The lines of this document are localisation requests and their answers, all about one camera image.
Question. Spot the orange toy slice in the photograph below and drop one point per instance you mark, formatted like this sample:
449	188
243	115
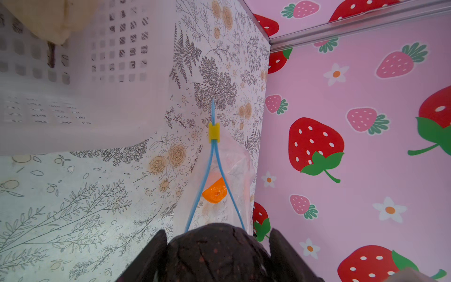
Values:
216	192

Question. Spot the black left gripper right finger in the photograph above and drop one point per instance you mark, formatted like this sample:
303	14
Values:
286	263

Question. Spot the white plastic basket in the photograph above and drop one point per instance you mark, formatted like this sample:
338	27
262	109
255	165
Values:
104	87

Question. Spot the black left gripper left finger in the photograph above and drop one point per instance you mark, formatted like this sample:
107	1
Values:
145	265

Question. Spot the right aluminium corner post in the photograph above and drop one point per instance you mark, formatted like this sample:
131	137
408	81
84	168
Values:
374	19

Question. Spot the floral patterned table mat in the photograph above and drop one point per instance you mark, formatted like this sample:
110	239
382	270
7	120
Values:
84	215

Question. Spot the dark brown toy food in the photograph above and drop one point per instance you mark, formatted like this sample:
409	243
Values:
216	252

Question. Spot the beige toy bun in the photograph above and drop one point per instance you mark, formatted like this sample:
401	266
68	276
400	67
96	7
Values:
53	20

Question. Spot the clear zip top bag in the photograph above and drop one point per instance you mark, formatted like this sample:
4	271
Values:
221	156

